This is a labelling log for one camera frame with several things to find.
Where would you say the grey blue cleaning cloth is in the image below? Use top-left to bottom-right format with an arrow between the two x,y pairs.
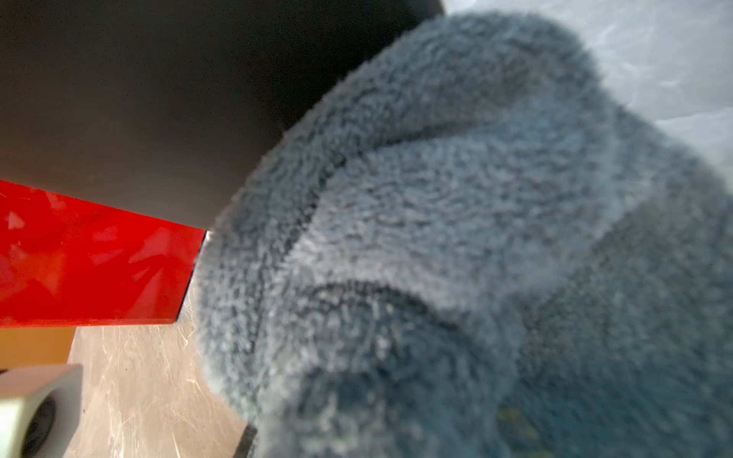
195,13 -> 732,457

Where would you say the red coffee machine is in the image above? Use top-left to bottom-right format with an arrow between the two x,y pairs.
1,181 -> 205,328

